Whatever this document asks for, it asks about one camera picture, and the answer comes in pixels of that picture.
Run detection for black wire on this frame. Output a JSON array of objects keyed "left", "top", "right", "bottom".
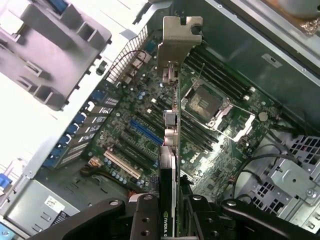
[{"left": 231, "top": 143, "right": 302, "bottom": 201}]

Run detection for white case sticker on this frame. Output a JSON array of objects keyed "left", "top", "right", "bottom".
[{"left": 260, "top": 53, "right": 284, "bottom": 69}]

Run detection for silver perforated drive cage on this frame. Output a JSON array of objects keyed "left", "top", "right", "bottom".
[{"left": 234, "top": 133, "right": 320, "bottom": 235}]

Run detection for metal socket cover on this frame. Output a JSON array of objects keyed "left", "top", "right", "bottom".
[{"left": 216, "top": 112, "right": 258, "bottom": 144}]

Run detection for blue slot retainer tabs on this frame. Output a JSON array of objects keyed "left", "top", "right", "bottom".
[{"left": 46, "top": 89, "right": 109, "bottom": 169}]

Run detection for thin socket locking lever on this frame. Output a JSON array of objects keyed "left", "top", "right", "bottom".
[{"left": 197, "top": 62, "right": 206, "bottom": 85}]

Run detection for grey parts rack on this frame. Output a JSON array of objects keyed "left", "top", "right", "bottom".
[{"left": 0, "top": 0, "right": 113, "bottom": 111}]

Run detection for blue expansion slot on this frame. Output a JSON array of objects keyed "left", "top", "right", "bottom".
[{"left": 128, "top": 118, "right": 164, "bottom": 147}]

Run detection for hard disk with blue bracket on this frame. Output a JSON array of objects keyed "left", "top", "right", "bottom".
[{"left": 48, "top": 0, "right": 70, "bottom": 16}]

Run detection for grey power supply unit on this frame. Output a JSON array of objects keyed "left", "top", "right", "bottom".
[{"left": 3, "top": 173, "right": 107, "bottom": 240}]

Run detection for black RAM slot row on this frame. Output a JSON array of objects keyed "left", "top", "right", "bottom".
[{"left": 185, "top": 46, "right": 256, "bottom": 101}]

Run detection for black open PC case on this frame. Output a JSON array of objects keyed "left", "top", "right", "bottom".
[{"left": 0, "top": 0, "right": 320, "bottom": 240}]

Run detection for white expansion slot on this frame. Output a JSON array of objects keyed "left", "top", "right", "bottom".
[{"left": 103, "top": 149, "right": 142, "bottom": 180}]

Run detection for blue case latch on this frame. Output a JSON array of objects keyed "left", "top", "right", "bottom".
[{"left": 0, "top": 172, "right": 13, "bottom": 194}]

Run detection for CPU socket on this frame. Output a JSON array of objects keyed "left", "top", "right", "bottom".
[{"left": 181, "top": 76, "right": 234, "bottom": 131}]

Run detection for green Dell motherboard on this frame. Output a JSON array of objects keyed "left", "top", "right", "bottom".
[{"left": 86, "top": 37, "right": 284, "bottom": 201}]

